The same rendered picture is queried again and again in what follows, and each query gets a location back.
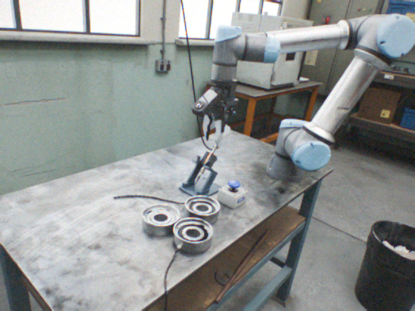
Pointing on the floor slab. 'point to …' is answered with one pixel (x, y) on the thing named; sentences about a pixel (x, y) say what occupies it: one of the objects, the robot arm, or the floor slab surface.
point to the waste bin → (387, 269)
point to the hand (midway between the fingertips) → (211, 139)
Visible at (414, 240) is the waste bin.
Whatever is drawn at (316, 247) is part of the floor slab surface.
